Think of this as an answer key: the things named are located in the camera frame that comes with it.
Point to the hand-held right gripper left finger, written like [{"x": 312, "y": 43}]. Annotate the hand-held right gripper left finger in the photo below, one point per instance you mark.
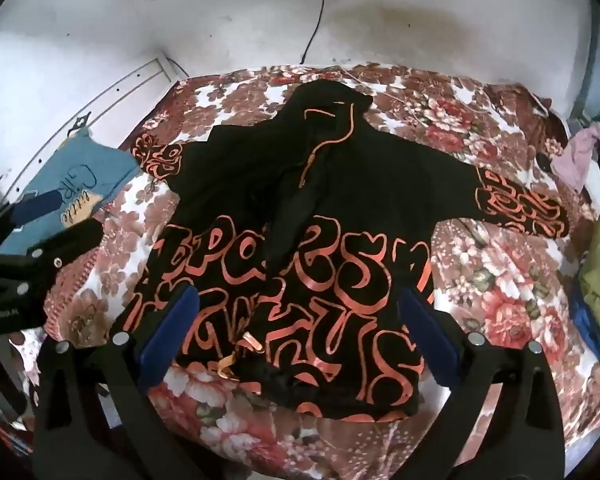
[{"x": 167, "y": 325}]

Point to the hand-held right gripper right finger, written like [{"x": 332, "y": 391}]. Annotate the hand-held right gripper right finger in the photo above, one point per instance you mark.
[{"x": 425, "y": 325}]

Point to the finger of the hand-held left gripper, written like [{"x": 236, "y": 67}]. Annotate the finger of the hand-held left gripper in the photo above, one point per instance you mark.
[
  {"x": 35, "y": 207},
  {"x": 75, "y": 242}
]

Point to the black hoodie with orange print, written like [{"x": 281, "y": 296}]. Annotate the black hoodie with orange print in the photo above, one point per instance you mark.
[{"x": 360, "y": 175}]

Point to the blue printed shirt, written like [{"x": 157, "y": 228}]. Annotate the blue printed shirt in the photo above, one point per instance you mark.
[{"x": 87, "y": 170}]

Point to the floral blanket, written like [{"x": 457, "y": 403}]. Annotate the floral blanket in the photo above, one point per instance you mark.
[{"x": 495, "y": 280}]

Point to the dark blue cloth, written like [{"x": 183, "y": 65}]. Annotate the dark blue cloth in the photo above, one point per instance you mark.
[{"x": 587, "y": 325}]

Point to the pink cloth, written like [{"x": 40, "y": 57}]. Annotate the pink cloth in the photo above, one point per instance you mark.
[{"x": 577, "y": 152}]

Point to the white curved metal rail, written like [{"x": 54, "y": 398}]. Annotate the white curved metal rail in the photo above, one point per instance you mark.
[{"x": 145, "y": 67}]

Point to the grey metal bed post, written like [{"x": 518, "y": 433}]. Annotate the grey metal bed post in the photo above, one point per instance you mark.
[{"x": 587, "y": 60}]

